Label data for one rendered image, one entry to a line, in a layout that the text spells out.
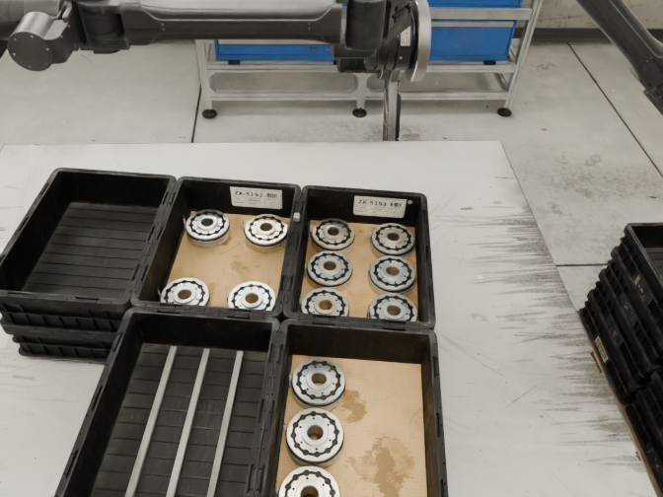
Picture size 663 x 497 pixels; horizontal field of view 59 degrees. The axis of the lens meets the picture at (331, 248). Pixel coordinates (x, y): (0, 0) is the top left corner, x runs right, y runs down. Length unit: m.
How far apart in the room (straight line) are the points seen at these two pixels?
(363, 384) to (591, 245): 1.86
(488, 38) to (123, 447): 2.70
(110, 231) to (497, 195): 1.10
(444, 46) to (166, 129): 1.52
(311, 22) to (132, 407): 0.76
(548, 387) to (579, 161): 2.07
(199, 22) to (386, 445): 0.77
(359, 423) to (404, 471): 0.12
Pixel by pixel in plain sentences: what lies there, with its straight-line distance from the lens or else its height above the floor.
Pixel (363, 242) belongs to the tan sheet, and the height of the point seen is 0.83.
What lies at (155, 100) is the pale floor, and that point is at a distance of 3.54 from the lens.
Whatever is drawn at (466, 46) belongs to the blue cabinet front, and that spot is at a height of 0.40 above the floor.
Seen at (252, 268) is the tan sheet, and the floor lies 0.83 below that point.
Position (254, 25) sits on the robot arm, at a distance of 0.90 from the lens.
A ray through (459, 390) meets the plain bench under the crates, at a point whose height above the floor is 0.70.
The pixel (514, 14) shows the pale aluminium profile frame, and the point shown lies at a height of 0.59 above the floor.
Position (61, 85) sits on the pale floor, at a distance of 3.82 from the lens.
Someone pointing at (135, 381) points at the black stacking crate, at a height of 0.83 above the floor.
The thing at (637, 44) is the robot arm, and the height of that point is 1.41.
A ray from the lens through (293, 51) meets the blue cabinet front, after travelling 3.16.
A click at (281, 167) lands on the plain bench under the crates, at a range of 1.84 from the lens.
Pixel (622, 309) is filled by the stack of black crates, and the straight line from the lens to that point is 2.12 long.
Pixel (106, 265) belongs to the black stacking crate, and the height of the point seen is 0.83.
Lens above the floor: 1.84
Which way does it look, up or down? 46 degrees down
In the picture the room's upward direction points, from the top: 3 degrees clockwise
